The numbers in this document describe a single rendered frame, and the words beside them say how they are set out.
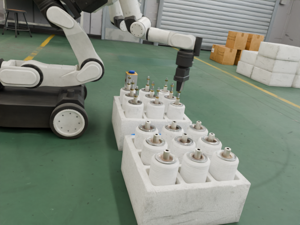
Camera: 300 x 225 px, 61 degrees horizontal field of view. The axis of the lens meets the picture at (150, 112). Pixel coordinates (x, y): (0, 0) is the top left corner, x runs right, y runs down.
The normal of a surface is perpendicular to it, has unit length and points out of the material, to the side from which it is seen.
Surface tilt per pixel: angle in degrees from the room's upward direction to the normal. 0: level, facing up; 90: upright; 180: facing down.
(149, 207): 90
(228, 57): 90
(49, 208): 0
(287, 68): 90
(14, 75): 90
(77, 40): 113
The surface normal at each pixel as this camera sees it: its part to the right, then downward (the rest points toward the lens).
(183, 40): -0.29, 0.31
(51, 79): 0.23, 0.37
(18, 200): 0.13, -0.93
